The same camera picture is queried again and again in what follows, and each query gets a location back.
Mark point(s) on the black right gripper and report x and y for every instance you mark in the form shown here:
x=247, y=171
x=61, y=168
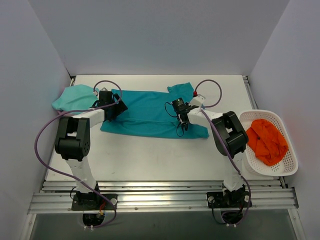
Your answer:
x=183, y=119

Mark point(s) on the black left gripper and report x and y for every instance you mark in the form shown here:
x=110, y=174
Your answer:
x=120, y=106

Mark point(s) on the teal t-shirt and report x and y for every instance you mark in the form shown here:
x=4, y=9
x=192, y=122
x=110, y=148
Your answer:
x=150, y=115

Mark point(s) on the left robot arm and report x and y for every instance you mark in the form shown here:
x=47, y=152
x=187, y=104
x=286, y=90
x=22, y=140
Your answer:
x=73, y=143

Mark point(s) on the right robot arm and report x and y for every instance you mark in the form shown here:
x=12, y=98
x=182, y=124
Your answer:
x=230, y=139

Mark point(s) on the mint green folded t-shirt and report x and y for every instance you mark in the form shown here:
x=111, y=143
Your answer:
x=77, y=97

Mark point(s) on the orange t-shirt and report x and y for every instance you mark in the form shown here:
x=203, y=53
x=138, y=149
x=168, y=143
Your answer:
x=267, y=142

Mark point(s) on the white perforated plastic basket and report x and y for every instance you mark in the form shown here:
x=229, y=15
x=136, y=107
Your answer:
x=287, y=166

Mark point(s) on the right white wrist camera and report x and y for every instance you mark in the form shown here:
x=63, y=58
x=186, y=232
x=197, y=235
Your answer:
x=197, y=100

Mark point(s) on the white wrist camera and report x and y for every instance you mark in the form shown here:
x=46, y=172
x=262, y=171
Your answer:
x=96, y=92
x=197, y=100

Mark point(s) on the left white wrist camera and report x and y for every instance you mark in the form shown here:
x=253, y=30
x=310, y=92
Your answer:
x=96, y=92

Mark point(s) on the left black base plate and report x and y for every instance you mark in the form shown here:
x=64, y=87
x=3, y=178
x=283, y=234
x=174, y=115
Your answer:
x=89, y=202

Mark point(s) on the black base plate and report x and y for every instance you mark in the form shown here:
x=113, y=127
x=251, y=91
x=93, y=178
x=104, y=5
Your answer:
x=225, y=199
x=89, y=202

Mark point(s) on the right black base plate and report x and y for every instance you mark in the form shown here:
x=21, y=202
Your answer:
x=225, y=199

